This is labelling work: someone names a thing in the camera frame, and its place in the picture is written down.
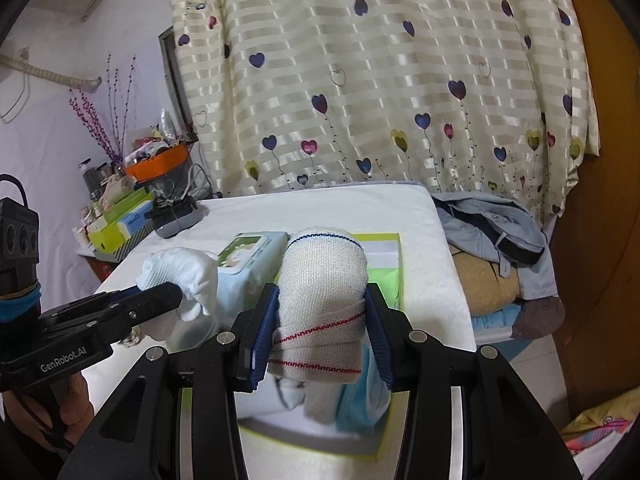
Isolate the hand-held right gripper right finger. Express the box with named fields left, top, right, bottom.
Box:
left=364, top=284, right=583, bottom=480

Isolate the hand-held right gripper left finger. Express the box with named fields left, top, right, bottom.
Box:
left=57, top=282, right=282, bottom=480

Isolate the white knit glove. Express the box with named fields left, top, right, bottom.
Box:
left=137, top=247, right=219, bottom=341

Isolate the blue face mask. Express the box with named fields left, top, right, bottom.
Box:
left=335, top=340, right=394, bottom=433

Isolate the cream red-striped sock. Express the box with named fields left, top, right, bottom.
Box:
left=267, top=226, right=369, bottom=386

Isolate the lime green storage box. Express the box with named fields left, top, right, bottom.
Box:
left=175, top=231, right=407, bottom=461

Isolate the light blue wet wipes pack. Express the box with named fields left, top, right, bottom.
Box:
left=215, top=231, right=292, bottom=322

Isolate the person's left forearm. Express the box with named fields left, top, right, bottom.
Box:
left=0, top=390, right=62, bottom=480

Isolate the person's left hand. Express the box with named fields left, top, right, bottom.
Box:
left=5, top=375, right=97, bottom=456

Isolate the patterned tray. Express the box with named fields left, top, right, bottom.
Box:
left=92, top=222, right=157, bottom=264

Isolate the blue rubber band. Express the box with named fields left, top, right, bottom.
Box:
left=0, top=283, right=43, bottom=324

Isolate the blue tissue pack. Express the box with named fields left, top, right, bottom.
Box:
left=117, top=210, right=152, bottom=237

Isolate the green cardboard box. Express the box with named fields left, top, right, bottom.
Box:
left=89, top=191, right=154, bottom=253

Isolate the white cloth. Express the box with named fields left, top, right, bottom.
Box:
left=272, top=380, right=347, bottom=427

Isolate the grey headset device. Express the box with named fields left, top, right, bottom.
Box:
left=145, top=197, right=207, bottom=240

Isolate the pink plush roll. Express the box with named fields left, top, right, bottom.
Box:
left=102, top=176, right=137, bottom=207

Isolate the dark lid glass jar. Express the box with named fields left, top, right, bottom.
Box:
left=79, top=159, right=102, bottom=199

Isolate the brown pillow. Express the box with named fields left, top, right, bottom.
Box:
left=452, top=247, right=527, bottom=319

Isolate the orange plastic basin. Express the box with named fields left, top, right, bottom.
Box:
left=124, top=144, right=191, bottom=185

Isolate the dark grey sock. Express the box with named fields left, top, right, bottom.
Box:
left=512, top=296, right=567, bottom=340

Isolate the purple twig decoration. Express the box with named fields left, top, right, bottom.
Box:
left=70, top=52, right=139, bottom=167

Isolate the colourful printed blanket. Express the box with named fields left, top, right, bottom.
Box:
left=560, top=389, right=637, bottom=480

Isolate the wooden door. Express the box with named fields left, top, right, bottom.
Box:
left=547, top=0, right=640, bottom=426

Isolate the heart print curtain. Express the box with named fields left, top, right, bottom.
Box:
left=160, top=0, right=601, bottom=217

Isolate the white cable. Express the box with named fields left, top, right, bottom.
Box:
left=177, top=162, right=219, bottom=200

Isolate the window frame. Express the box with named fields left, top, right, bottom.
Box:
left=158, top=26, right=197, bottom=142

